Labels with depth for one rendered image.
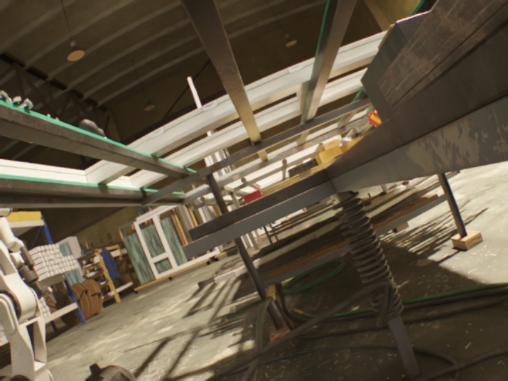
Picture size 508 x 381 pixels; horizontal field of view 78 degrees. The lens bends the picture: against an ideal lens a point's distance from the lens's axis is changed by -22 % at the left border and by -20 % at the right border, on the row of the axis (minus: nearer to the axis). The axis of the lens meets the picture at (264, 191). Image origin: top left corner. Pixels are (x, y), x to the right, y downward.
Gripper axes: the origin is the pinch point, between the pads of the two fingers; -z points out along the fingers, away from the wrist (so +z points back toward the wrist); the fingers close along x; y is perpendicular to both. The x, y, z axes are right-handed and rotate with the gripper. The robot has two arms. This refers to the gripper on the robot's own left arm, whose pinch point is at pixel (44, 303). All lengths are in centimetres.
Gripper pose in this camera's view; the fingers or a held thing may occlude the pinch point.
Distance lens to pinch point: 176.9
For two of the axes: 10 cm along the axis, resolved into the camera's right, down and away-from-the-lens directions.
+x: 8.1, -5.8, 0.1
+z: -5.8, -8.1, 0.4
